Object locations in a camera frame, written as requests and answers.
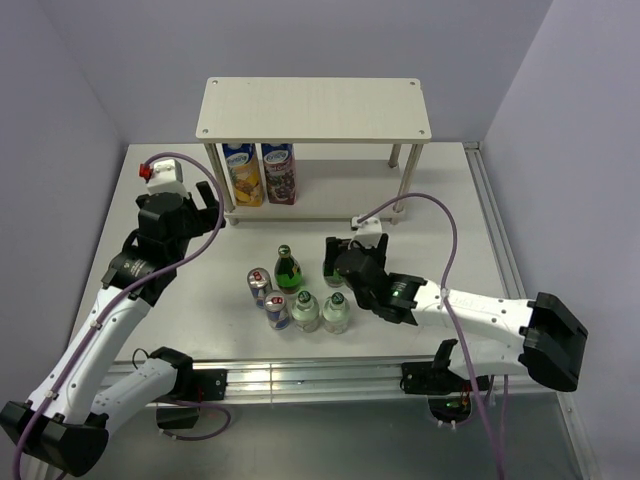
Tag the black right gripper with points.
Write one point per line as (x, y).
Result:
(334, 246)

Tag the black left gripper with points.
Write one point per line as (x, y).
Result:
(204, 217)

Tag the green glass bottle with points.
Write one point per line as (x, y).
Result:
(331, 276)
(287, 271)

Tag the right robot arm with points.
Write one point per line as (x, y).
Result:
(540, 338)

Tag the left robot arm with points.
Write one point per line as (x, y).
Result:
(67, 421)

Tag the white two-tier shelf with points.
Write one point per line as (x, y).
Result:
(357, 141)

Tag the pineapple juice carton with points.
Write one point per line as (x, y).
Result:
(244, 171)

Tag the clear bottle green cap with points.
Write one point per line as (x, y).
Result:
(306, 312)
(336, 313)

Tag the red grape juice carton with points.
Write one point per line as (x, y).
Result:
(280, 173)

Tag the silver blue energy can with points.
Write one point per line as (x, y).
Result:
(259, 282)
(277, 311)

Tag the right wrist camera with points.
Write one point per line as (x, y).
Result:
(366, 233)

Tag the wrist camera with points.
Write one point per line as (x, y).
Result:
(163, 176)
(366, 233)

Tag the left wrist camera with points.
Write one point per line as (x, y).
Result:
(163, 176)

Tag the aluminium rail frame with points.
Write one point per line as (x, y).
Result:
(207, 312)

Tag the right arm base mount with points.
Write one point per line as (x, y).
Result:
(449, 395)

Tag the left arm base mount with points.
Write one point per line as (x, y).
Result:
(180, 413)

